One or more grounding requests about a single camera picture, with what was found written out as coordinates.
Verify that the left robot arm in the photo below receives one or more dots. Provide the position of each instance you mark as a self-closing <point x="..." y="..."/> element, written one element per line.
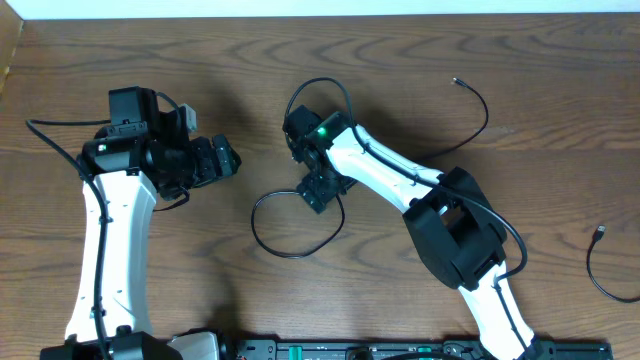
<point x="139" y="155"/>

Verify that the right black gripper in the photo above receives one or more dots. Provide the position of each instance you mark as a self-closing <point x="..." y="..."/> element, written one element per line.
<point x="315" y="195"/>

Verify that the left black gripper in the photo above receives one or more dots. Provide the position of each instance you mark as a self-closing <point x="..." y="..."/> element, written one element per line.
<point x="209" y="170"/>

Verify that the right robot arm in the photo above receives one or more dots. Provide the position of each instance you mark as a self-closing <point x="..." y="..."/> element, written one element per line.
<point x="447" y="216"/>

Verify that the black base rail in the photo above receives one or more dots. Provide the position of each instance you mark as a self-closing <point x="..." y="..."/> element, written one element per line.
<point x="350" y="350"/>

